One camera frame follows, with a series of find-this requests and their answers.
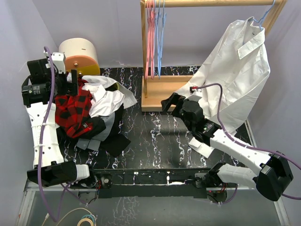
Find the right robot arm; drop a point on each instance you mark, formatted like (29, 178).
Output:
(270, 173)

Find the grey garment in pile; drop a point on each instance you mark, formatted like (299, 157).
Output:
(100, 132)

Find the white shirt on hanger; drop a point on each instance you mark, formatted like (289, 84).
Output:
(235, 72)

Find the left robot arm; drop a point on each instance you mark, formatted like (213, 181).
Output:
(48, 77)

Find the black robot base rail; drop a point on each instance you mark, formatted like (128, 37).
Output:
(111, 183)

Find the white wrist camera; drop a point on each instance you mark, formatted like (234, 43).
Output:
(58, 59)
(193, 89)

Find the red black plaid shirt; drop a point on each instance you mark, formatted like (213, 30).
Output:
(72, 112)

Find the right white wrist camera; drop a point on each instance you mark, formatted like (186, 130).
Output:
(193, 89)

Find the green laundry basket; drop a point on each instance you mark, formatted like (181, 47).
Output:
(114, 87)

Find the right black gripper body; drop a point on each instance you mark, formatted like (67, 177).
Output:
(181, 114)

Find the black garment in pile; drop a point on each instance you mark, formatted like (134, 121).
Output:
(114, 144)

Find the cream cylindrical drum toy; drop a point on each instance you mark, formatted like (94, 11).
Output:
(80, 56)

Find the aluminium frame rail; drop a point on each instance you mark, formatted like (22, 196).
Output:
(25, 209)

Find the wooden clothes rack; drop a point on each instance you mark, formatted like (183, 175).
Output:
(155, 90)

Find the pink wire hanger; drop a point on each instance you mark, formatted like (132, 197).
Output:
(150, 63)

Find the blue hanger holding shirt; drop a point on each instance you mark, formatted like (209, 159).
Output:
(260, 21)

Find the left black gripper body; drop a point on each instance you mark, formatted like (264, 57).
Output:
(63, 87)

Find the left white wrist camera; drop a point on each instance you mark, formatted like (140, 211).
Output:
(58, 59)

